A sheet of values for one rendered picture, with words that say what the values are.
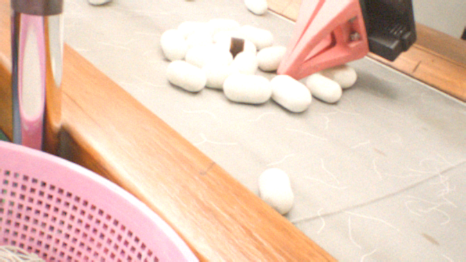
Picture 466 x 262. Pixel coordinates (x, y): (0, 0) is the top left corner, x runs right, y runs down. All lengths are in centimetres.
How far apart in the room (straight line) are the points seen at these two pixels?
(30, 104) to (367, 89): 31
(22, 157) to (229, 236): 10
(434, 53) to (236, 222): 37
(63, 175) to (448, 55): 41
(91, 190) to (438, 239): 19
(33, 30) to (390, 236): 21
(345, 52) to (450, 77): 13
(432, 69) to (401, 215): 25
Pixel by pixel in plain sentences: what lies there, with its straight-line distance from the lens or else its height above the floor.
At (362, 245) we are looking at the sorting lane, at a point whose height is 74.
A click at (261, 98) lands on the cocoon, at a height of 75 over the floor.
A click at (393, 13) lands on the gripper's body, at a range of 45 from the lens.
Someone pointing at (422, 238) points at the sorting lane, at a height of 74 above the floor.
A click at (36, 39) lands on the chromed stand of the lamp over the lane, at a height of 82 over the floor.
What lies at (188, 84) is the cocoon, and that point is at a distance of 40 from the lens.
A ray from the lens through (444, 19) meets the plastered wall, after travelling 271.
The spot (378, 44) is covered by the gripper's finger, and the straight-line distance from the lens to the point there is 45.
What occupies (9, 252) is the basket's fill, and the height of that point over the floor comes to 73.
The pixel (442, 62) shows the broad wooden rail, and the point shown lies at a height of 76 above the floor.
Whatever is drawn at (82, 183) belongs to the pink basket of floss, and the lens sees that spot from 25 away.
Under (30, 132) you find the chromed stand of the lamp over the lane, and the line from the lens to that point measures 28.
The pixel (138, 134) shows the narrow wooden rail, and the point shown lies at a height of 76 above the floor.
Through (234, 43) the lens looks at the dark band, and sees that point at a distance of 47.
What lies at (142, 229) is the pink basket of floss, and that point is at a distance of 23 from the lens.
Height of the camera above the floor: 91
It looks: 28 degrees down
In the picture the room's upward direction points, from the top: 11 degrees clockwise
